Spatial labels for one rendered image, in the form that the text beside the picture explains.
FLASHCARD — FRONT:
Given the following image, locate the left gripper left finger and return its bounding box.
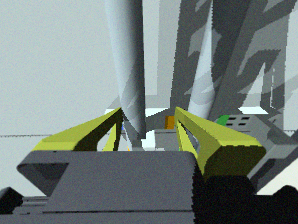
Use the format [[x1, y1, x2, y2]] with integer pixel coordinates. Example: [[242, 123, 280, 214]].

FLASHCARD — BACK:
[[32, 107, 123, 151]]

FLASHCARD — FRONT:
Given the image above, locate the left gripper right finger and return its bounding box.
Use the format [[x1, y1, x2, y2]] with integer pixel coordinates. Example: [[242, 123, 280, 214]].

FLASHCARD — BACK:
[[174, 107, 266, 183]]

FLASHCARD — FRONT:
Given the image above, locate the black wall panel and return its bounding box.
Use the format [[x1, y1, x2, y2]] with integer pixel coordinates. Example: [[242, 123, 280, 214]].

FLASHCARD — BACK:
[[0, 0, 298, 196]]

